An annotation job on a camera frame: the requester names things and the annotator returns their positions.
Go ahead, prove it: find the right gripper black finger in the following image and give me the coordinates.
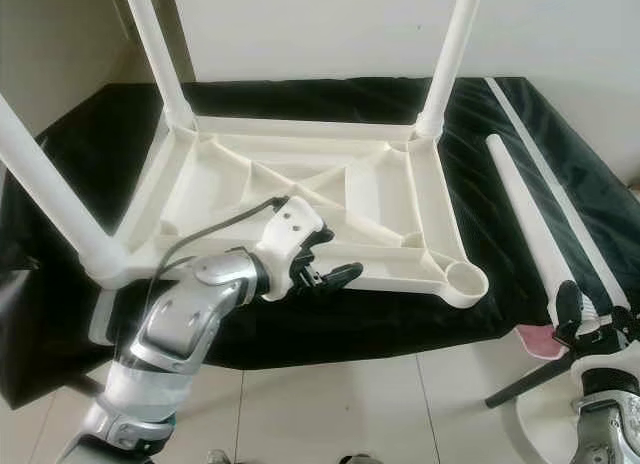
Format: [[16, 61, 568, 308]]
[[608, 304, 640, 345], [555, 280, 587, 335]]

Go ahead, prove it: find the white plastic table leg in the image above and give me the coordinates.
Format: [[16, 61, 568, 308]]
[[122, 0, 196, 132], [0, 94, 133, 288], [486, 134, 586, 325], [415, 0, 486, 140]]

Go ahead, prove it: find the pink cloth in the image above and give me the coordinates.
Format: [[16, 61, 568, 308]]
[[515, 324, 567, 361]]

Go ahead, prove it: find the black metal stand leg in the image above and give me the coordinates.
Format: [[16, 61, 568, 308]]
[[485, 354, 576, 410]]

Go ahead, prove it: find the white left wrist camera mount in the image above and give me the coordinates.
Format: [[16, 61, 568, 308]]
[[253, 196, 331, 303]]

